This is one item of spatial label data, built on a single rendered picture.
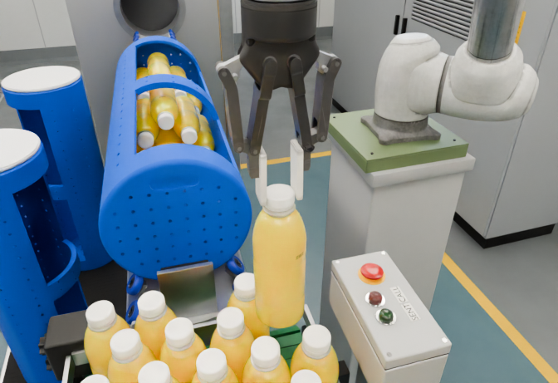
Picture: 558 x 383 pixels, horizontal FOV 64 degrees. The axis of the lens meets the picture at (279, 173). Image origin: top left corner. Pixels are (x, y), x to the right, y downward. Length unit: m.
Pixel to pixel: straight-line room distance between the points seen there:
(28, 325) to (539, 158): 2.26
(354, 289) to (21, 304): 1.11
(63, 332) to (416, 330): 0.57
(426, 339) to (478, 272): 1.87
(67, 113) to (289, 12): 1.54
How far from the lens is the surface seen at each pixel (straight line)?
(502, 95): 1.20
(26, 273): 1.50
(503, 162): 2.39
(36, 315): 1.61
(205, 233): 0.88
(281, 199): 0.53
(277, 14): 0.43
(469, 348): 2.17
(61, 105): 1.88
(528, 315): 2.42
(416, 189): 1.31
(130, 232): 0.86
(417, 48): 1.23
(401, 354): 0.66
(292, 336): 0.91
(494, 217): 2.56
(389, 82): 1.24
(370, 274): 0.73
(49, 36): 6.05
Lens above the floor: 1.61
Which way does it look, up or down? 32 degrees down
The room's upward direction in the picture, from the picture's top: straight up
